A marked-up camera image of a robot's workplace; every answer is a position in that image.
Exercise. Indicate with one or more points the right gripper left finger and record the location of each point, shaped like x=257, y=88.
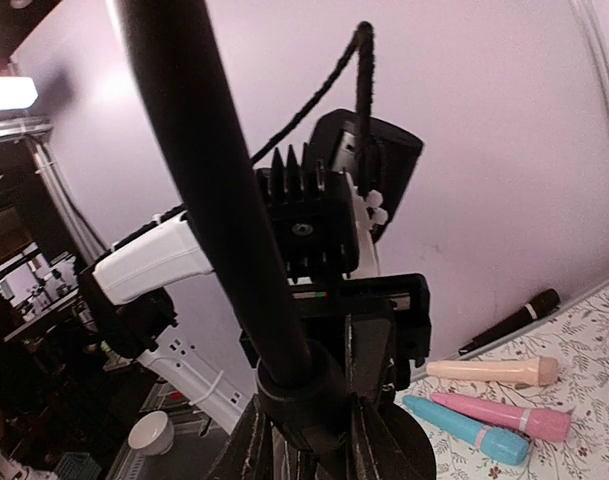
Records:
x=248, y=453

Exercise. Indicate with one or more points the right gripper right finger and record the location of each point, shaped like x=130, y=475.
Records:
x=372, y=451

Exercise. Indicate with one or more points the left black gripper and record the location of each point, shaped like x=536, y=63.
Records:
x=358, y=336

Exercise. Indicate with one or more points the round stand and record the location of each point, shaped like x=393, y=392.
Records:
x=172, y=51

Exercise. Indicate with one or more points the blue microphone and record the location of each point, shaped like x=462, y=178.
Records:
x=497, y=443

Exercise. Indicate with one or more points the beige microphone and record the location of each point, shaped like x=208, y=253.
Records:
x=538, y=371

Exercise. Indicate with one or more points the black microphone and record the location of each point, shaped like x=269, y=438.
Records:
x=535, y=309

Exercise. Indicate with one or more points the short pink microphone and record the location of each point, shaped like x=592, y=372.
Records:
x=540, y=423

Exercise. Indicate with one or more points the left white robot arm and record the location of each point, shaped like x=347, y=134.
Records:
x=126, y=288

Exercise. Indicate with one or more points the white ceramic bowl outside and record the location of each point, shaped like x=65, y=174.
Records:
x=152, y=435

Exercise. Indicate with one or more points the floral table mat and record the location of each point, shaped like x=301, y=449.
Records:
x=578, y=338

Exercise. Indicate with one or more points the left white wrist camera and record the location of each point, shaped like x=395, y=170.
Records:
x=323, y=227

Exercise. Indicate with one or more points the left aluminium frame post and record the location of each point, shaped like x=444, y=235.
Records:
x=588, y=22

